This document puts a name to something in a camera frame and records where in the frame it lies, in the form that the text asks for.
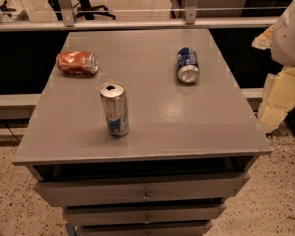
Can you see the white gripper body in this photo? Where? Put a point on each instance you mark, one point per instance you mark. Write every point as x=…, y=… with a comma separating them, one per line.
x=291, y=38

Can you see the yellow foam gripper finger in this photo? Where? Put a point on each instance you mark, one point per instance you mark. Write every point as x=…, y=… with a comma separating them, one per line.
x=278, y=99
x=264, y=40

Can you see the silver blue redbull can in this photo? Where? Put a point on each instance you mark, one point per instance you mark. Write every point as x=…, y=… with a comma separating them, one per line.
x=114, y=100

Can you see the blue pepsi can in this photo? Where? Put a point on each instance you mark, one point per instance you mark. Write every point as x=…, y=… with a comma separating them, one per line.
x=187, y=65

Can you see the crushed orange soda can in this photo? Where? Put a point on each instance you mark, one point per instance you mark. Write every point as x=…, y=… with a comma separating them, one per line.
x=72, y=62

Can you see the middle grey drawer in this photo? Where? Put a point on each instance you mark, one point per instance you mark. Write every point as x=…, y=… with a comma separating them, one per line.
x=144, y=214

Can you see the grey drawer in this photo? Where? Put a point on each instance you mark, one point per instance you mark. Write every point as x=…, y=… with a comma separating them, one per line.
x=185, y=228
x=144, y=214
x=142, y=189

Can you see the grey drawer cabinet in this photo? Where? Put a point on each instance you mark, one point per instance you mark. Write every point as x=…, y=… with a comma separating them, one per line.
x=175, y=128

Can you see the top grey drawer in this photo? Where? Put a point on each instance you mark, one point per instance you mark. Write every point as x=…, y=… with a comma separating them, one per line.
x=142, y=189

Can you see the grey metal railing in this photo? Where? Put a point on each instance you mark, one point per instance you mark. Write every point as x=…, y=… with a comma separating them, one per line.
x=37, y=15

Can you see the bottom grey drawer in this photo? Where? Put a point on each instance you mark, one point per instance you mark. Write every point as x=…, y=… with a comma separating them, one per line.
x=185, y=228

